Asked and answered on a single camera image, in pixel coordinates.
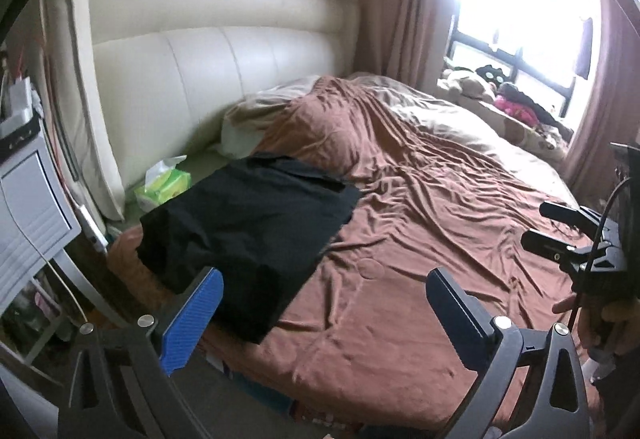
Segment green tissue box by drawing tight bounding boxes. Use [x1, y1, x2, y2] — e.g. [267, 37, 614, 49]
[134, 156, 193, 212]

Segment white padded headboard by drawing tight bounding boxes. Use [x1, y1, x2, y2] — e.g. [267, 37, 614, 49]
[40, 0, 361, 222]

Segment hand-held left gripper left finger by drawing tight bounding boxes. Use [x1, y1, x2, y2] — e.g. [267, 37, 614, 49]
[57, 266, 226, 439]

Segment beige pillow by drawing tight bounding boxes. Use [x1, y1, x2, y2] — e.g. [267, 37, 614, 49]
[220, 76, 321, 157]

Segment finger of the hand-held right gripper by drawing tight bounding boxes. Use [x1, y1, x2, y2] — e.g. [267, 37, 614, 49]
[520, 229, 596, 266]
[539, 200, 606, 240]

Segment black garment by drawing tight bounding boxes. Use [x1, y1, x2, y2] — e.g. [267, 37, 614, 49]
[500, 83, 563, 127]

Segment black pants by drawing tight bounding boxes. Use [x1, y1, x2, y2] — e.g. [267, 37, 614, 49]
[136, 151, 362, 345]

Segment white box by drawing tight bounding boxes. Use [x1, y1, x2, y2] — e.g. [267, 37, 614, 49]
[5, 79, 37, 124]

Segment pink garment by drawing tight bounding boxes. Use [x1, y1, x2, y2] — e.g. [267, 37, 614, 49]
[492, 96, 541, 124]

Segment brown blanket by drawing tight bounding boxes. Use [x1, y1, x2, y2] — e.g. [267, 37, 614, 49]
[107, 76, 601, 420]

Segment black cable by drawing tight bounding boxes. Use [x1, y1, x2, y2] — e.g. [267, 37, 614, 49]
[570, 176, 631, 335]

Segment tan plush toy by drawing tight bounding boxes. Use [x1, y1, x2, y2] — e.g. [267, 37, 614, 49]
[442, 69, 496, 102]

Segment black plush toy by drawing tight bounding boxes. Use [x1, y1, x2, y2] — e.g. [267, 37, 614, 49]
[475, 64, 508, 84]

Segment window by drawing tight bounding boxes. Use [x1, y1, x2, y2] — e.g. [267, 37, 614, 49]
[445, 0, 601, 120]

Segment dark hanging cloth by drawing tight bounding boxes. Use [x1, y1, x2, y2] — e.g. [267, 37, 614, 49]
[574, 16, 596, 80]

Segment pinkish brown curtain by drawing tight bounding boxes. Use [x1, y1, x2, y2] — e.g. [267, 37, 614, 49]
[357, 0, 466, 92]
[562, 0, 640, 210]

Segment grey nightstand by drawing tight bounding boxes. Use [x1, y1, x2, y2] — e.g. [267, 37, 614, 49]
[0, 119, 126, 325]

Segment beige quilt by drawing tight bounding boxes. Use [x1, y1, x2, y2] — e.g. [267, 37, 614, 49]
[345, 71, 568, 192]

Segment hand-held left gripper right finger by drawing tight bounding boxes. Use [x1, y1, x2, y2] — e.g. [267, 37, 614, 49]
[425, 267, 593, 439]

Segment person's right forearm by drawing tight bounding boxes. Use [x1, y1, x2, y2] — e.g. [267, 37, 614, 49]
[587, 344, 640, 439]

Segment person's right hand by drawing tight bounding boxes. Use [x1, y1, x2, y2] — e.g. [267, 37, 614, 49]
[551, 291, 640, 357]

